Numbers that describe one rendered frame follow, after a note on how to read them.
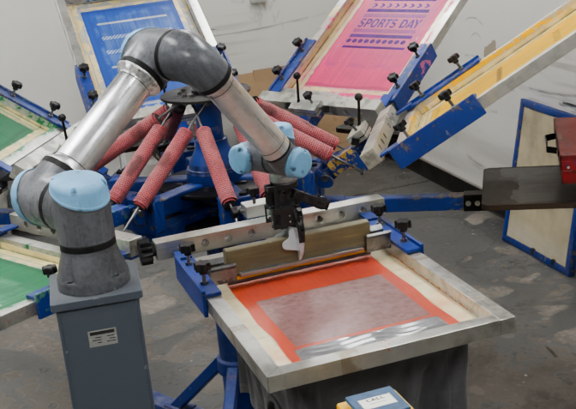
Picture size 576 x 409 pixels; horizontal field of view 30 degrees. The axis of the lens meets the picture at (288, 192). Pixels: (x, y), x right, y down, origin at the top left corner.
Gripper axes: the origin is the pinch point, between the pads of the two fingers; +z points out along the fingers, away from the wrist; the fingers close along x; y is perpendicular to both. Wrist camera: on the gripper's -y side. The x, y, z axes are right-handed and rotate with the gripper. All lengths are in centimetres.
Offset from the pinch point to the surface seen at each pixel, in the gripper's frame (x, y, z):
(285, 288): 9.3, 7.5, 5.5
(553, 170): -40, -103, 6
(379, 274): 14.0, -16.7, 5.5
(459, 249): -217, -157, 101
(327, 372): 61, 16, 4
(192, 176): -79, 9, -3
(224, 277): 2.7, 21.8, 1.5
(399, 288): 25.1, -17.2, 5.6
